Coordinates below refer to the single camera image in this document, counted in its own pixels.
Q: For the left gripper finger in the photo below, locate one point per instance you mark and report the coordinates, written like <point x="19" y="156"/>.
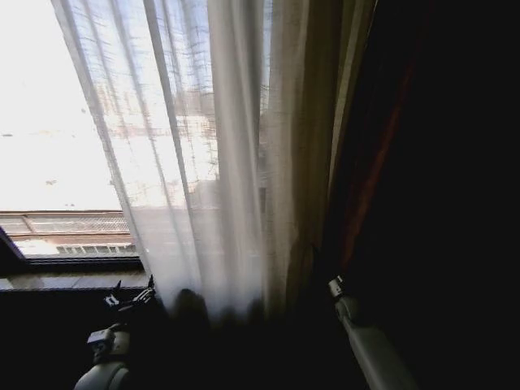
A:
<point x="110" y="300"/>
<point x="142" y="295"/>

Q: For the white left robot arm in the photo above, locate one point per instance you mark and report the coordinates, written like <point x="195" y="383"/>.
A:
<point x="106" y="373"/>

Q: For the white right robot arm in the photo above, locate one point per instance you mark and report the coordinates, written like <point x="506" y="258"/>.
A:
<point x="373" y="349"/>

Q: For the grey window sill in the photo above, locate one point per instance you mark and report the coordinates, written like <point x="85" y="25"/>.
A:
<point x="73" y="281"/>

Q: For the brown building outside window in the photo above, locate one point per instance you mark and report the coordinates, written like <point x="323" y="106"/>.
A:
<point x="73" y="227"/>

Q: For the sheer white curtain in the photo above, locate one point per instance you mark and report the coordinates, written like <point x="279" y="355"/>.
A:
<point x="237" y="162"/>

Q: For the dark red-brown curtain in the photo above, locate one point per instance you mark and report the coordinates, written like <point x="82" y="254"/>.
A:
<point x="447" y="162"/>

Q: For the dark window frame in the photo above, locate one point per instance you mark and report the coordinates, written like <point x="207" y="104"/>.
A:
<point x="81" y="265"/>

